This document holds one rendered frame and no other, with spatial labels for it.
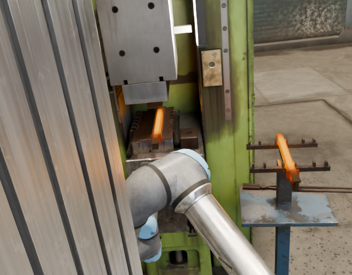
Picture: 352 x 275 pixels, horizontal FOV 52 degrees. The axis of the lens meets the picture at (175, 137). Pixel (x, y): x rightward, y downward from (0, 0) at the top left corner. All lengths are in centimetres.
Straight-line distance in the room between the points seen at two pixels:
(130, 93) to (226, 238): 97
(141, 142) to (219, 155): 44
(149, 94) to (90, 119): 131
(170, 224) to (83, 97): 162
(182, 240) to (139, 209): 114
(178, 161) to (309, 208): 95
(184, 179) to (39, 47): 65
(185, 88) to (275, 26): 581
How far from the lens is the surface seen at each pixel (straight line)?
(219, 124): 186
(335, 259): 254
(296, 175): 142
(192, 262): 216
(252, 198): 177
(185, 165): 90
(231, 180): 202
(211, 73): 174
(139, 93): 165
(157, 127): 180
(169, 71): 161
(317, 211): 172
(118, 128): 189
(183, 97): 215
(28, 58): 27
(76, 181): 33
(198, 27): 168
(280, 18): 784
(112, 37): 161
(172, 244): 201
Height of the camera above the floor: 171
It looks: 25 degrees down
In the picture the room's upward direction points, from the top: 6 degrees counter-clockwise
